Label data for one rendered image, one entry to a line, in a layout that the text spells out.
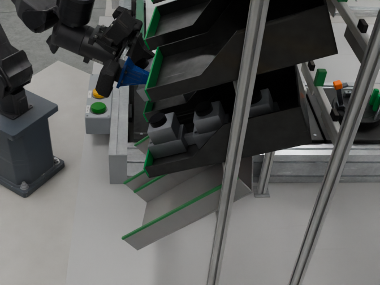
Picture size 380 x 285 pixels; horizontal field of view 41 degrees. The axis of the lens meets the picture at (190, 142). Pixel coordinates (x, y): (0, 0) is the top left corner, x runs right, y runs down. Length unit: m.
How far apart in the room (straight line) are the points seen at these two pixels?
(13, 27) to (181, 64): 3.10
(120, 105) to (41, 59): 2.09
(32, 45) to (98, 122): 2.30
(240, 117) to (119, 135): 0.64
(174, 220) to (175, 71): 0.28
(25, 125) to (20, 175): 0.15
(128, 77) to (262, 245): 0.53
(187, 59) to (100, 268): 0.54
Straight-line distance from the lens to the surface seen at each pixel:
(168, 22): 0.98
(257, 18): 0.67
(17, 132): 1.21
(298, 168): 1.37
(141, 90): 0.99
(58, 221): 1.27
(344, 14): 0.84
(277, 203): 1.34
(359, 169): 1.43
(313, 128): 1.42
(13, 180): 1.34
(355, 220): 1.36
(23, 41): 3.71
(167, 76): 0.83
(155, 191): 1.09
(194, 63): 0.83
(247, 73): 0.71
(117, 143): 1.31
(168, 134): 0.87
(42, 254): 1.21
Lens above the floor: 1.81
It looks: 40 degrees down
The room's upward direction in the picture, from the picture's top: 5 degrees clockwise
